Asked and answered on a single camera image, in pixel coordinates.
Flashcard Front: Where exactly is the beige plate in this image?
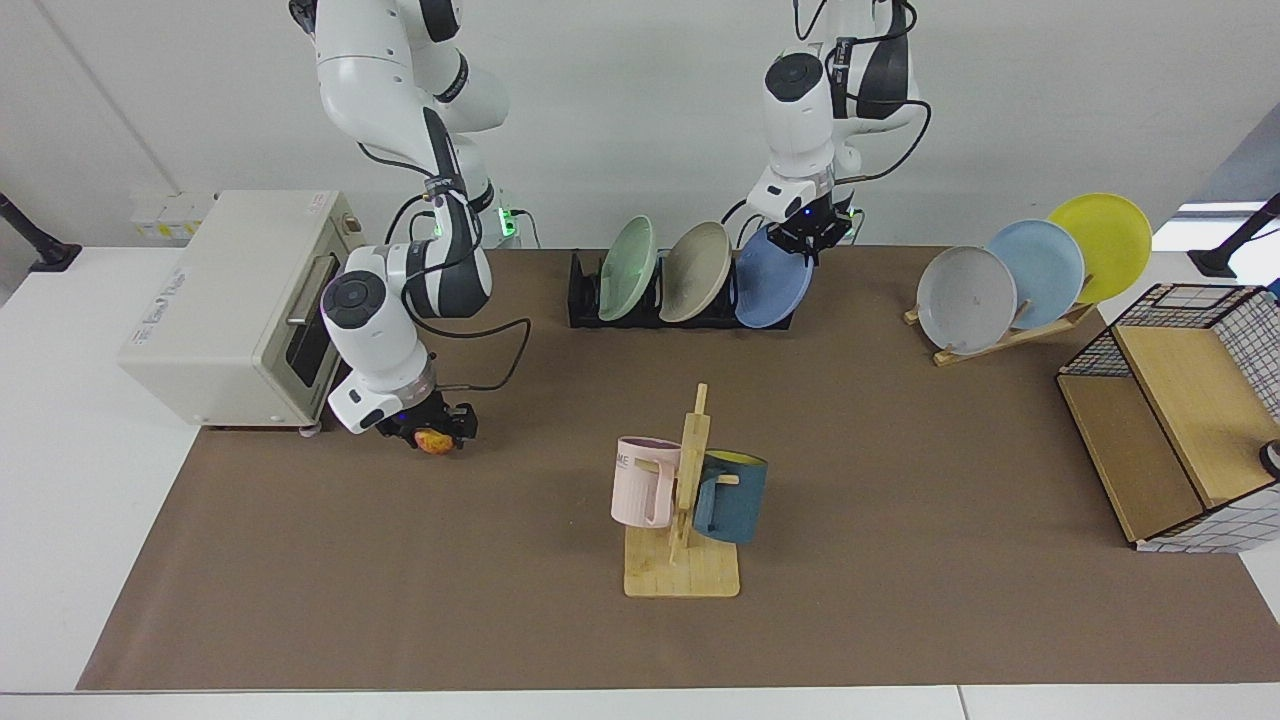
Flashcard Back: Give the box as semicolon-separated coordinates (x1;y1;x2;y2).
659;221;733;324

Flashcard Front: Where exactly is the grey plate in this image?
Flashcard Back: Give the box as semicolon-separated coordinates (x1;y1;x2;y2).
916;246;1018;356

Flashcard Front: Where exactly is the pale green plate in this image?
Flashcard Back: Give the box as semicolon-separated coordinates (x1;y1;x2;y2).
598;216;659;323

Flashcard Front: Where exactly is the black dish rack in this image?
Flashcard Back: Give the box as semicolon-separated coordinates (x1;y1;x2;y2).
568;250;796;331

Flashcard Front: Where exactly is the wooden plate rack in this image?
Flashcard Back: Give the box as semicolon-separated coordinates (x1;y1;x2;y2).
903;300;1096;367

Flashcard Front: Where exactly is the light blue plate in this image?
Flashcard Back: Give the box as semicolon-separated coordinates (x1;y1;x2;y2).
988;219;1086;331

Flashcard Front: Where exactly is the yellow plate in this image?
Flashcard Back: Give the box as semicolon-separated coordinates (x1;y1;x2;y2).
1047;193;1154;305

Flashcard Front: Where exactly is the brown table cloth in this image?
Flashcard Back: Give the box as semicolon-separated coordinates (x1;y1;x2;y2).
76;246;1280;691

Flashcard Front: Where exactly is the pink cup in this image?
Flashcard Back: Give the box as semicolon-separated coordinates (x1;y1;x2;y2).
611;436;683;529

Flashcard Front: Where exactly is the pale toaster oven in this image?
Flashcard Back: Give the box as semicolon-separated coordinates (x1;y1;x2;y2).
118;190;366;433

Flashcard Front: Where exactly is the wooden cup stand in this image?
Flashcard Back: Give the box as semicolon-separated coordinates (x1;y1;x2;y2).
624;383;741;599

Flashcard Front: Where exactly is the dark blue cup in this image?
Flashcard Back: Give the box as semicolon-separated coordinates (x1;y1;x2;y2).
692;450;769;545

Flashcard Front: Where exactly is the black clamp stand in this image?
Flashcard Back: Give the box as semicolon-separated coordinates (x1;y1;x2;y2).
0;192;83;273
1188;193;1280;279

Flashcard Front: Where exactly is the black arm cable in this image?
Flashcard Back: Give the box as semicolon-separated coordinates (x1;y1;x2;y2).
355;140;531;393
790;0;933;186

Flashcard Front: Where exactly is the white wall socket box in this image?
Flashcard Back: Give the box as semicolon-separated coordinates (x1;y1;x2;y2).
130;192;216;243

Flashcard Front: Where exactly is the wire basket with wooden floor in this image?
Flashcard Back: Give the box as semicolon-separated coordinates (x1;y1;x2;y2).
1057;283;1280;554

